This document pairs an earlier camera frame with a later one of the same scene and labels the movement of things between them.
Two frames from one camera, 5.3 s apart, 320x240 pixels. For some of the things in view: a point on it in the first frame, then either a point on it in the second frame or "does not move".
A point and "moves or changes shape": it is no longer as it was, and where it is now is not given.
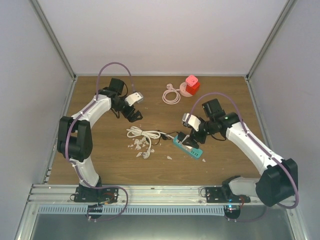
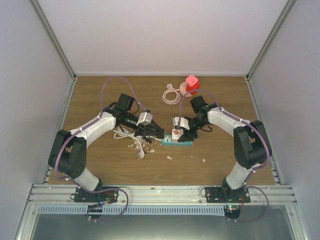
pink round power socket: (183, 91) does not move
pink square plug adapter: (191, 80) does not move
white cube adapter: (181, 142) moves or changes shape
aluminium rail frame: (60, 195) does not move
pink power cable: (170, 89) does not move
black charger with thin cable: (164, 136) to (148, 141)
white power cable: (133, 131) moves or changes shape
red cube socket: (193, 90) does not move
